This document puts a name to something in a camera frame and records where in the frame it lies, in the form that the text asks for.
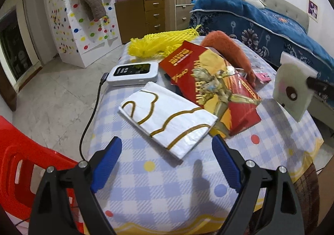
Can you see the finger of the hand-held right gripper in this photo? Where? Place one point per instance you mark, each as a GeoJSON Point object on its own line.
{"type": "Point", "coordinates": [319, 83]}

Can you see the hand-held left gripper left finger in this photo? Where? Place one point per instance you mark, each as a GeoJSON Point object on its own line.
{"type": "Point", "coordinates": [107, 164]}

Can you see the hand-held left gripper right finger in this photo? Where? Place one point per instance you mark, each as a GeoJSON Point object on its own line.
{"type": "Point", "coordinates": [225, 164]}

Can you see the pale square card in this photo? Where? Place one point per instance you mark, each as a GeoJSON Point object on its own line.
{"type": "Point", "coordinates": [292, 86]}

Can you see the red printed paper bag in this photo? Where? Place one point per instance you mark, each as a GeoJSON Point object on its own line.
{"type": "Point", "coordinates": [188, 68]}

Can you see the yellow foam net sleeve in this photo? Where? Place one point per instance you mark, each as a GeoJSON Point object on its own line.
{"type": "Point", "coordinates": [154, 42]}

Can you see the small pink packet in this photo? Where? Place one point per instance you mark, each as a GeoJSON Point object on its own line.
{"type": "Point", "coordinates": [263, 77]}

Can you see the blue checkered tablecloth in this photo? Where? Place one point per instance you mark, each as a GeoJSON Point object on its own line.
{"type": "Point", "coordinates": [167, 198]}

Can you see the white bag with gold lines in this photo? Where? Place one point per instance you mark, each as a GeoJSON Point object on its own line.
{"type": "Point", "coordinates": [161, 117]}

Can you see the bed with blue blanket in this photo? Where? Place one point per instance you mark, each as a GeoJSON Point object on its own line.
{"type": "Point", "coordinates": [261, 21]}

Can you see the white digital device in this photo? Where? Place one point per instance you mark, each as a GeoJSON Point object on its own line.
{"type": "Point", "coordinates": [133, 74]}

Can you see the red plastic chair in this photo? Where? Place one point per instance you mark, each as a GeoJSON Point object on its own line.
{"type": "Point", "coordinates": [15, 135]}

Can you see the orange fuzzy cloth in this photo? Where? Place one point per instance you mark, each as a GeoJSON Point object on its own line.
{"type": "Point", "coordinates": [229, 47]}

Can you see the brown wooden door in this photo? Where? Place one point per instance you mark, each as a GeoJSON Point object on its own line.
{"type": "Point", "coordinates": [6, 96]}

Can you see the white polka dot sheet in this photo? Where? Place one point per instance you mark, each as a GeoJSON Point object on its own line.
{"type": "Point", "coordinates": [78, 36]}

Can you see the dark glass door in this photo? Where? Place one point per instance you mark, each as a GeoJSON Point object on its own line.
{"type": "Point", "coordinates": [15, 47]}

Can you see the wooden drawer cabinet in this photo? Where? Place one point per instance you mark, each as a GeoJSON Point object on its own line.
{"type": "Point", "coordinates": [154, 15]}

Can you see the small purple wall poster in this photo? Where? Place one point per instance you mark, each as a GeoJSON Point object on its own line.
{"type": "Point", "coordinates": [312, 8]}

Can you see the grey upholstered bed frame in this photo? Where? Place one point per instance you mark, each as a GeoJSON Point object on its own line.
{"type": "Point", "coordinates": [281, 2]}

